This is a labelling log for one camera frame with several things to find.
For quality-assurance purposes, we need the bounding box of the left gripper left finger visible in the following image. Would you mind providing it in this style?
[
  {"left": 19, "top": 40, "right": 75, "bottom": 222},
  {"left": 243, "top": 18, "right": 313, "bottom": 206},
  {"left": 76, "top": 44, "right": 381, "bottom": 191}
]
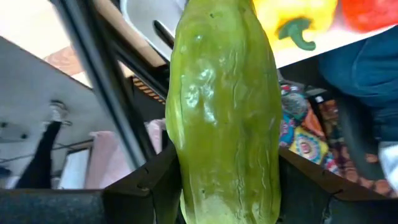
[{"left": 102, "top": 141, "right": 184, "bottom": 224}]

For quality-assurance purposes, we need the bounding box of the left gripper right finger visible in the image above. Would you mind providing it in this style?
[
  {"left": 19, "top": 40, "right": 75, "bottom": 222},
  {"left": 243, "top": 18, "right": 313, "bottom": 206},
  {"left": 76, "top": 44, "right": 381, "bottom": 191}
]
[{"left": 277, "top": 146, "right": 398, "bottom": 224}]

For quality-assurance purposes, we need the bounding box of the green bell pepper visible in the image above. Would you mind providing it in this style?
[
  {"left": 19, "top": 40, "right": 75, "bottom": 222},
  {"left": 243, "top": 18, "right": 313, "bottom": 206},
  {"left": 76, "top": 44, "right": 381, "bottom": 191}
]
[{"left": 164, "top": 0, "right": 284, "bottom": 224}]

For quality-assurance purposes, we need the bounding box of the yellow bell pepper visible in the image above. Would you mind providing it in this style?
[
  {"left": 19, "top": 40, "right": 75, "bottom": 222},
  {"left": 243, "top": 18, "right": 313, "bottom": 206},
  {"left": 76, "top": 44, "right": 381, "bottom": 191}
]
[{"left": 252, "top": 0, "right": 339, "bottom": 52}]

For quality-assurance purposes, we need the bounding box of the orange red carrot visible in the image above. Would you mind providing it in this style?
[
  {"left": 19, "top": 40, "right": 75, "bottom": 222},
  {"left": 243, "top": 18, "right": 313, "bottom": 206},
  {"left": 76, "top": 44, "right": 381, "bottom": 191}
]
[{"left": 340, "top": 0, "right": 398, "bottom": 34}]

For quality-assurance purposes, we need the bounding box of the colourful patterned fabric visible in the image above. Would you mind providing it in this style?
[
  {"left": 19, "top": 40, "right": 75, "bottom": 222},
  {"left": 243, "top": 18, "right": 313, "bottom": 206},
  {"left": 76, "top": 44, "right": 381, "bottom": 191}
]
[{"left": 278, "top": 79, "right": 398, "bottom": 198}]

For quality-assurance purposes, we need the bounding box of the pink cloth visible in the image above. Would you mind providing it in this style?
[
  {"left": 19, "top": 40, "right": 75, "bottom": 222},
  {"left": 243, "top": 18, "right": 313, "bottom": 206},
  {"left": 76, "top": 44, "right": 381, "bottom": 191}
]
[{"left": 85, "top": 118, "right": 167, "bottom": 190}]

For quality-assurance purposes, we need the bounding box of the white shoe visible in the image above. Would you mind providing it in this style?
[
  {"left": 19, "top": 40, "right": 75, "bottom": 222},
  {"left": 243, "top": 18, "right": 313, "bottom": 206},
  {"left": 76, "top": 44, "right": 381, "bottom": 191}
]
[{"left": 377, "top": 141, "right": 398, "bottom": 192}]

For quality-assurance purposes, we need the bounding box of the person's leg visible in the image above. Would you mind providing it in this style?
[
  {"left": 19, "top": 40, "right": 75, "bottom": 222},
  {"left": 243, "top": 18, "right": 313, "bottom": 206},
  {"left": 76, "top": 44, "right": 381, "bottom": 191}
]
[{"left": 317, "top": 26, "right": 398, "bottom": 144}]

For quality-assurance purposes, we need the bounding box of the white plastic tray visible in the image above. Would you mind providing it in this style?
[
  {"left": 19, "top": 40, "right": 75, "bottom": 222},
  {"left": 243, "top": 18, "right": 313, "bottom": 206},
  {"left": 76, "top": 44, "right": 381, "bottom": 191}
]
[{"left": 119, "top": 0, "right": 398, "bottom": 69}]

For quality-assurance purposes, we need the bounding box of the black metal table frame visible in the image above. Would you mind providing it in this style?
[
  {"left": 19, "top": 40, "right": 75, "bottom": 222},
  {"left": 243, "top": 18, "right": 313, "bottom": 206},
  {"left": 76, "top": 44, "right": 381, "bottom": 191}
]
[{"left": 51, "top": 0, "right": 170, "bottom": 169}]

